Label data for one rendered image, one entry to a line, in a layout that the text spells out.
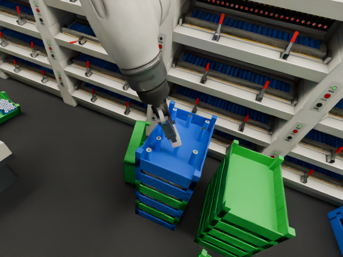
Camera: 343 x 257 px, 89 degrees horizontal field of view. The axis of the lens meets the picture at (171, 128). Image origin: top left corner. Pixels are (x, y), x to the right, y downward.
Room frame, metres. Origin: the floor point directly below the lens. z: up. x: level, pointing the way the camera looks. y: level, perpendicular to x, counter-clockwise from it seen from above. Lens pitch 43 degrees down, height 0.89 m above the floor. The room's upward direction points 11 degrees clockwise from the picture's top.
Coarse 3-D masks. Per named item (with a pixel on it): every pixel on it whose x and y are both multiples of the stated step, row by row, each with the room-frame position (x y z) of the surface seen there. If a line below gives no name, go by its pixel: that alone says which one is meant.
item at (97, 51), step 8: (64, 16) 1.07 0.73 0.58; (72, 16) 1.13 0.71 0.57; (80, 16) 1.12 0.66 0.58; (56, 24) 1.01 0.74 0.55; (64, 24) 1.04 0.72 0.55; (56, 32) 0.99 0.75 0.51; (56, 40) 0.97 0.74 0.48; (64, 40) 0.95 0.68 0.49; (72, 40) 0.96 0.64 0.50; (72, 48) 0.95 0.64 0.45; (80, 48) 0.93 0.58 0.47; (88, 48) 0.91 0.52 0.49; (96, 48) 0.92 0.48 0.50; (96, 56) 0.91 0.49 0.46; (104, 56) 0.89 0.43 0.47
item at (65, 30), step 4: (64, 28) 1.02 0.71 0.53; (64, 32) 1.01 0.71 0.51; (68, 32) 1.00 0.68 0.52; (72, 32) 0.99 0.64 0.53; (76, 32) 0.99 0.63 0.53; (72, 36) 0.98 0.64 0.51; (76, 36) 0.98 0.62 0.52; (80, 36) 0.98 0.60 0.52; (88, 36) 0.97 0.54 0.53; (92, 36) 0.97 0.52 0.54; (88, 40) 0.96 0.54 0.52; (92, 40) 0.96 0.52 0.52; (96, 40) 0.95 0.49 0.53; (96, 44) 0.94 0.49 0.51
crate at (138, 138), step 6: (138, 120) 0.74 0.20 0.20; (138, 126) 0.69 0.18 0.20; (144, 126) 0.70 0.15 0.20; (138, 132) 0.65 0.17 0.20; (144, 132) 0.74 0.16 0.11; (132, 138) 0.60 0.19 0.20; (138, 138) 0.61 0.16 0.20; (144, 138) 0.74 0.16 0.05; (132, 144) 0.56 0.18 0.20; (138, 144) 0.57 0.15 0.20; (132, 150) 0.52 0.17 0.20; (126, 156) 0.48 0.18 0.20; (132, 156) 0.49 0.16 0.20; (126, 162) 0.45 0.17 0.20; (132, 162) 0.45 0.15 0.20; (126, 168) 0.45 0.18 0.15; (132, 168) 0.45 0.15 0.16; (126, 174) 0.45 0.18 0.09; (132, 174) 0.45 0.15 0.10; (126, 180) 0.45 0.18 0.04; (132, 180) 0.45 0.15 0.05
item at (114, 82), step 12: (72, 60) 1.03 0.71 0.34; (84, 60) 1.04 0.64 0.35; (96, 60) 1.06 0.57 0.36; (72, 72) 0.95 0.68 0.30; (84, 72) 0.96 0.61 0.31; (96, 72) 0.97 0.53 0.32; (108, 72) 0.96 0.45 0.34; (120, 72) 0.98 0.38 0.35; (96, 84) 0.92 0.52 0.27; (108, 84) 0.90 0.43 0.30; (120, 84) 0.91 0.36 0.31; (132, 96) 0.86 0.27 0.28
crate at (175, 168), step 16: (160, 128) 0.50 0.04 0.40; (176, 128) 0.52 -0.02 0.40; (192, 128) 0.54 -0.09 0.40; (208, 128) 0.54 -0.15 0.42; (144, 144) 0.36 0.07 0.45; (192, 144) 0.45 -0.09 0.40; (208, 144) 0.42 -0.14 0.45; (144, 160) 0.30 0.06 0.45; (160, 160) 0.35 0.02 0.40; (176, 160) 0.36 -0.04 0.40; (160, 176) 0.29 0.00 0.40; (176, 176) 0.28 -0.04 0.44; (192, 176) 0.27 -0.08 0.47
